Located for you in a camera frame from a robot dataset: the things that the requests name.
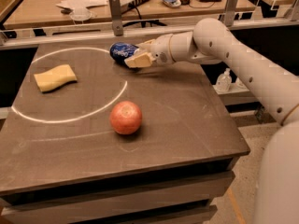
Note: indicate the yellow sponge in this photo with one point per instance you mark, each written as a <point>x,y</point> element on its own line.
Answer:
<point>55,78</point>

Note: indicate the grey drawer cabinet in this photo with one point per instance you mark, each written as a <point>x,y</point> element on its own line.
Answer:
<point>182,200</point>

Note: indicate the white papers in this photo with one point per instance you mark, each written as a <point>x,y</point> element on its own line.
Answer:
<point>82,3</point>

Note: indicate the clear sanitizer bottle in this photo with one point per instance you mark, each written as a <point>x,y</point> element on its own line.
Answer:
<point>240,84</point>
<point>224,81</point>

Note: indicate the blue pepsi can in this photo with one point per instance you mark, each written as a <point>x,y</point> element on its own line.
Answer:
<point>120,51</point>

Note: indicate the grey metal post left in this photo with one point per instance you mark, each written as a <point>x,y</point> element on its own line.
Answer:
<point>115,11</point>

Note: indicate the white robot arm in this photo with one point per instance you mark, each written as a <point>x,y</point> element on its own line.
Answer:
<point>277,192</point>

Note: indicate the grey metal post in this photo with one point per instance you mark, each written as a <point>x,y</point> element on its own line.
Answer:
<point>115,11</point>
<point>228,16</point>

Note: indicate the blue white face mask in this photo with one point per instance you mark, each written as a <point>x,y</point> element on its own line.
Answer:
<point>172,3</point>

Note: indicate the clear sanitizer bottle left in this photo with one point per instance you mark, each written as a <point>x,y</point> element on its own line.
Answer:
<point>224,81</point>

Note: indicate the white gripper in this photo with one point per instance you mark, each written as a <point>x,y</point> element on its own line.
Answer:
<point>160,49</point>

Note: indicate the grey metal post right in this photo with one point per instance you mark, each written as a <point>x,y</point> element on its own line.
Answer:
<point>228,16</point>

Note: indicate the clear plastic lid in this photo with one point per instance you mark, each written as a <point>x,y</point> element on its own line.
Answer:
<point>80,14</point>

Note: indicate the clear sanitizer bottle right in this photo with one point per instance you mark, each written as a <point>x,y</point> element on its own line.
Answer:
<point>240,84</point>

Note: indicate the red apple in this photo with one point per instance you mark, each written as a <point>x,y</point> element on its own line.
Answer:
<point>125,118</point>

